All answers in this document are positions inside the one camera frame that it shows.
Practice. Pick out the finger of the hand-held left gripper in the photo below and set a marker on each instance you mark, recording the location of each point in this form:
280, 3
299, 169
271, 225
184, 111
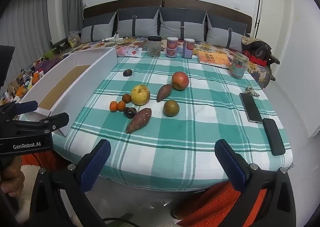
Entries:
17, 108
50, 120

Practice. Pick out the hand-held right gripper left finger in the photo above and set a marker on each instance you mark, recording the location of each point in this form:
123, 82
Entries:
96, 164

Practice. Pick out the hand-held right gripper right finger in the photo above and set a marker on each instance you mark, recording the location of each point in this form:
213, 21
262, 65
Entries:
231, 164

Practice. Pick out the white cardboard box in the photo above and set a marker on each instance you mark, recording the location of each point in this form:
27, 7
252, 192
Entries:
82, 84

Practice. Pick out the large sweet potato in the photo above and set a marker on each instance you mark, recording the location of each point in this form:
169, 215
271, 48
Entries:
139, 123

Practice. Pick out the small mandarin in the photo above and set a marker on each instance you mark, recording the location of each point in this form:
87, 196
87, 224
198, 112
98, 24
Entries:
121, 106
113, 106

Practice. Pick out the brown kiwi fruit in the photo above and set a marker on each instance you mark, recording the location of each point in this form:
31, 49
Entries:
171, 108

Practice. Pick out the yellow lemon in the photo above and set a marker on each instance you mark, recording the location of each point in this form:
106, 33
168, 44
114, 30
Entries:
140, 94

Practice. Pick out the red-brown onion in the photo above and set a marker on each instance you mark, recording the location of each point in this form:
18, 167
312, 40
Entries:
180, 81

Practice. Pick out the person's left hand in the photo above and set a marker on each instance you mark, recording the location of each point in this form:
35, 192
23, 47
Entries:
11, 179

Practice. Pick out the pile of colourful toy fruit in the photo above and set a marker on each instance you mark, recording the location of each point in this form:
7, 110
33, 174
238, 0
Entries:
25, 84

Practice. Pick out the orange fleece garment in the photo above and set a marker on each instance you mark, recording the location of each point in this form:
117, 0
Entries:
212, 204

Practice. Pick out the green plaid tablecloth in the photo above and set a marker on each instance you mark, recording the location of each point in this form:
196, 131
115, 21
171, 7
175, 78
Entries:
200, 129

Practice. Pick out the black case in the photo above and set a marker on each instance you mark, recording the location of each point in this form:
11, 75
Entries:
273, 136

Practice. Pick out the smartphone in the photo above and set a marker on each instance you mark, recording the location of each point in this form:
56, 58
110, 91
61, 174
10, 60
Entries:
250, 107

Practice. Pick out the dark wrinkled fruit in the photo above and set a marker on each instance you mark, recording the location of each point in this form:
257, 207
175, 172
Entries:
130, 112

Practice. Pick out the small brown round fruit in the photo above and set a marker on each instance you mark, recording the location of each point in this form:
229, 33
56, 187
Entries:
126, 98

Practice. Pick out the dark wooden chair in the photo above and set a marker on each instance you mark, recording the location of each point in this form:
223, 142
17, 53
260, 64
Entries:
58, 43

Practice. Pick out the clear plastic jar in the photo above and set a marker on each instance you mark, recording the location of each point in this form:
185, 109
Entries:
74, 38

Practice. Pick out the light grey curtain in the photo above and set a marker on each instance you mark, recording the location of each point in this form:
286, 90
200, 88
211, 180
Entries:
27, 22

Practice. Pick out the dark plum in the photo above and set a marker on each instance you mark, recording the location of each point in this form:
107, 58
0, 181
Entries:
127, 73

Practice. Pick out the small sweet potato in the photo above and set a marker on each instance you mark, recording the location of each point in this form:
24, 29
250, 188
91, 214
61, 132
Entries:
164, 92

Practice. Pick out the white power strip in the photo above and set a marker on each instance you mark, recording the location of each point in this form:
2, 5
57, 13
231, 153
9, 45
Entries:
110, 39

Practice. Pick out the grey pillow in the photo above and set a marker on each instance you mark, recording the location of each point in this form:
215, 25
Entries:
183, 24
96, 28
137, 23
227, 33

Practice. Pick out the pink snack packet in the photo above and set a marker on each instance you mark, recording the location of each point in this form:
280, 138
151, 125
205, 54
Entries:
128, 51

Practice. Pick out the red box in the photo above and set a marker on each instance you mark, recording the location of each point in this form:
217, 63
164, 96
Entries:
257, 60

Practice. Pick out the orange book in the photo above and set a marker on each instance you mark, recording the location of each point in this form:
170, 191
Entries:
213, 58

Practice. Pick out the dark bag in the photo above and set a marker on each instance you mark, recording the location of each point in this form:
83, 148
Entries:
261, 48

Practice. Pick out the printed tin can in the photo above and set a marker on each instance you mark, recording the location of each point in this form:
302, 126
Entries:
188, 48
172, 47

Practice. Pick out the clear jar with dark lid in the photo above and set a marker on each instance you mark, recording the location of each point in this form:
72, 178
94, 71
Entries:
154, 46

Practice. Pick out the white door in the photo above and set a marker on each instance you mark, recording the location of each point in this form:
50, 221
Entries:
275, 17

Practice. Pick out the white wall switch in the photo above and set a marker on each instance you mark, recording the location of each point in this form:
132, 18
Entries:
236, 5

